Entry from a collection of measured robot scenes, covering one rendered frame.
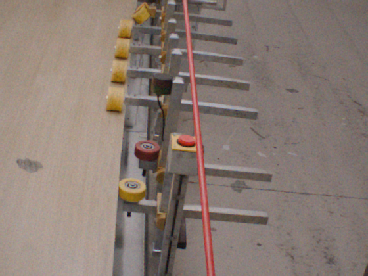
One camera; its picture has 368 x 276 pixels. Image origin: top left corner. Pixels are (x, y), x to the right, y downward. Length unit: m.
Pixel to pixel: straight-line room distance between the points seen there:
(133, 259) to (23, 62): 1.01
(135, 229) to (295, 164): 2.08
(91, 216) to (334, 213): 2.22
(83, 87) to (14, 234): 0.98
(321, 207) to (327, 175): 0.39
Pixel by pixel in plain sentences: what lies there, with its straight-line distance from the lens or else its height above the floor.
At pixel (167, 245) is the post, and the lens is 1.99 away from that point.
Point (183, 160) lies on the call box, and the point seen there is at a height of 1.19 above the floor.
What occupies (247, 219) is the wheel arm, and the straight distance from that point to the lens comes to 2.32.
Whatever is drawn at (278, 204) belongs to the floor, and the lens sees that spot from 4.08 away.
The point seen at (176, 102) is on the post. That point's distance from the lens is 2.35.
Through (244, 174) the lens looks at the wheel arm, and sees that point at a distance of 2.53.
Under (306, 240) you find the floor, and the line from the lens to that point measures 3.84.
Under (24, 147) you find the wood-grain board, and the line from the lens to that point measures 2.41.
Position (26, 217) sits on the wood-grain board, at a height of 0.90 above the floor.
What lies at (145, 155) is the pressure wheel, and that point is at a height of 0.89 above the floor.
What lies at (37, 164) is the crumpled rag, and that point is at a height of 0.91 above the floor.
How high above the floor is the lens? 2.07
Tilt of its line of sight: 27 degrees down
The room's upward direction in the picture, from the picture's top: 9 degrees clockwise
